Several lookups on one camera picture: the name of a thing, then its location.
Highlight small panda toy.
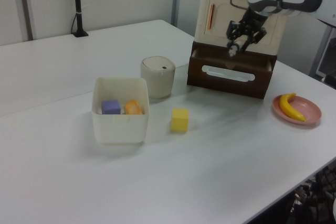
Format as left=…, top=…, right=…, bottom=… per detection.
left=227, top=38, right=244, bottom=58

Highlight brown wooden drawer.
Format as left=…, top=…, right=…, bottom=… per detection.
left=186, top=40, right=278, bottom=100

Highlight orange toy bread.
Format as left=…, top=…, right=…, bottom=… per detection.
left=124, top=99, right=144, bottom=116

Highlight white square plastic bin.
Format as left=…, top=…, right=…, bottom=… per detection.
left=91, top=77, right=151, bottom=146

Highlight orange cabinet door handle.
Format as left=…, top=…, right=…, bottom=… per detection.
left=206, top=3, right=217, bottom=30

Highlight purple cube block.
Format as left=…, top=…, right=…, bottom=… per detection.
left=101, top=99, right=122, bottom=115

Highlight black pole stand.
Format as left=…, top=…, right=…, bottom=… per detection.
left=70, top=0, right=89, bottom=38

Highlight white drawer handle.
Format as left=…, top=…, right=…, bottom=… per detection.
left=202, top=64, right=256, bottom=82

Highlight pink plate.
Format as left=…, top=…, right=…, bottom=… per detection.
left=271, top=94, right=322, bottom=130

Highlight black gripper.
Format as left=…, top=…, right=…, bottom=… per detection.
left=226, top=8, right=268, bottom=53

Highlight yellow cube block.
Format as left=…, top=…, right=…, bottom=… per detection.
left=170, top=108, right=190, bottom=133

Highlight cream toy cabinet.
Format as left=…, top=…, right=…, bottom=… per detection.
left=194, top=0, right=287, bottom=56

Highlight beige lidded canister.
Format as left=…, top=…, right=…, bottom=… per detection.
left=140, top=56, right=176, bottom=100

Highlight yellow toy banana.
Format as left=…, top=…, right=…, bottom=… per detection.
left=278, top=92, right=307, bottom=122

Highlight black cables under table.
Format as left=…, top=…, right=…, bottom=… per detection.
left=290, top=161, right=336, bottom=224

